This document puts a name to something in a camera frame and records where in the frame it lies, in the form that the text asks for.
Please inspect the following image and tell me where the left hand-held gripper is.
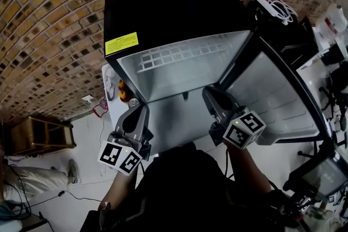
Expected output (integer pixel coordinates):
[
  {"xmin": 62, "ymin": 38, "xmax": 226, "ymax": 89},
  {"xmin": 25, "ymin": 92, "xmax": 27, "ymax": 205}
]
[{"xmin": 97, "ymin": 104, "xmax": 153, "ymax": 177}]

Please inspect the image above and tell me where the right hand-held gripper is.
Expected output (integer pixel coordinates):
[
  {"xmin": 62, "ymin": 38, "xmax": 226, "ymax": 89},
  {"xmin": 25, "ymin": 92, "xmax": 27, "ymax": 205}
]
[{"xmin": 202, "ymin": 86, "xmax": 266, "ymax": 150}]

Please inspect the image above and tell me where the white power strip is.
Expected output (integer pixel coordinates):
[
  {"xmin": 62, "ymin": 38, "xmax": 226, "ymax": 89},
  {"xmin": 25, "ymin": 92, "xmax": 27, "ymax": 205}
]
[{"xmin": 252, "ymin": 0, "xmax": 289, "ymax": 26}]

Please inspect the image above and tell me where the coiled white cable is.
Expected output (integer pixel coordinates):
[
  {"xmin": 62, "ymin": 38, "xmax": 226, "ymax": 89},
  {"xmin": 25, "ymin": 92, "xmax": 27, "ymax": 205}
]
[{"xmin": 268, "ymin": 0, "xmax": 299, "ymax": 26}]

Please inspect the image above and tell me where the person's black clothed body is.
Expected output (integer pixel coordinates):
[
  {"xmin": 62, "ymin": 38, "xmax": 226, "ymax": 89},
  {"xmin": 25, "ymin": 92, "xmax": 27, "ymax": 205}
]
[{"xmin": 80, "ymin": 142, "xmax": 308, "ymax": 232}]

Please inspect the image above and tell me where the clear water jug red handle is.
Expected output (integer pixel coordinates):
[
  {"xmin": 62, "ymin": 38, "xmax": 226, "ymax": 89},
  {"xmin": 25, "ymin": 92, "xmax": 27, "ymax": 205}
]
[{"xmin": 92, "ymin": 98, "xmax": 109, "ymax": 119}]

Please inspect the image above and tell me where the person's left forearm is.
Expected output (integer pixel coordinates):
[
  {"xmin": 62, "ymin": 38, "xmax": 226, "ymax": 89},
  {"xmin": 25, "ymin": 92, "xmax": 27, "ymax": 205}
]
[{"xmin": 97, "ymin": 170, "xmax": 136, "ymax": 211}]

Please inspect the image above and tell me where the black mini fridge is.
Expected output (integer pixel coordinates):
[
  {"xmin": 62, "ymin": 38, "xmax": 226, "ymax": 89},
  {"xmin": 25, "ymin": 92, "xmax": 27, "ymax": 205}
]
[{"xmin": 103, "ymin": 0, "xmax": 334, "ymax": 157}]

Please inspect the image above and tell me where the wooden shelf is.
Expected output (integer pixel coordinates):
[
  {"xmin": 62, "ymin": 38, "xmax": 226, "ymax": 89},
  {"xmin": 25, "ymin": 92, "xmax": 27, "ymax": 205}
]
[{"xmin": 10, "ymin": 116, "xmax": 76, "ymax": 157}]

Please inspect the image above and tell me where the person's right forearm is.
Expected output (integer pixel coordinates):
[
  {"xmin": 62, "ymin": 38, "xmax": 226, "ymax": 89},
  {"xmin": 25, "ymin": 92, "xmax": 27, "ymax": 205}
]
[{"xmin": 225, "ymin": 141, "xmax": 272, "ymax": 193}]

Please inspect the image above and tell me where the black cabinet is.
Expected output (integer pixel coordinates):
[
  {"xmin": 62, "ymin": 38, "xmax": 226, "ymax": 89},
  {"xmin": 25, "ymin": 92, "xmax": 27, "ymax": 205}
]
[{"xmin": 244, "ymin": 0, "xmax": 319, "ymax": 68}]

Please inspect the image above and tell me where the black field monitor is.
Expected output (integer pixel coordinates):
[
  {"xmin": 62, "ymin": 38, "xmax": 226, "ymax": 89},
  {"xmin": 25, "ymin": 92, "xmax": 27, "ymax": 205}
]
[{"xmin": 282, "ymin": 153, "xmax": 348, "ymax": 200}]

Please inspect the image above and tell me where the white container red label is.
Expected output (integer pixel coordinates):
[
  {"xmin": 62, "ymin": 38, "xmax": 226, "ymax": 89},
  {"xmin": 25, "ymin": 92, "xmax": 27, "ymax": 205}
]
[{"xmin": 315, "ymin": 3, "xmax": 348, "ymax": 41}]

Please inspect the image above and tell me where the white plastic bag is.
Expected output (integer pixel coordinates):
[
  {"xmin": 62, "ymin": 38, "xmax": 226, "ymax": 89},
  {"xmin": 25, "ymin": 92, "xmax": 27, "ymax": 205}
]
[{"xmin": 104, "ymin": 65, "xmax": 117, "ymax": 101}]

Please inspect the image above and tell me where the white table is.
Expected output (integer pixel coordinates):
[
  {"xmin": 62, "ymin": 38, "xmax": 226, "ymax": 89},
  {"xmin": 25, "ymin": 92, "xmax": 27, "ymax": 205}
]
[{"xmin": 101, "ymin": 64, "xmax": 161, "ymax": 157}]

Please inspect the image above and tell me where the white wire fridge shelf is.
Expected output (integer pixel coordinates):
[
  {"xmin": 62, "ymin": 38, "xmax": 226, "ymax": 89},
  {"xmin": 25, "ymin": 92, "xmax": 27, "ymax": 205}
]
[{"xmin": 135, "ymin": 43, "xmax": 232, "ymax": 74}]

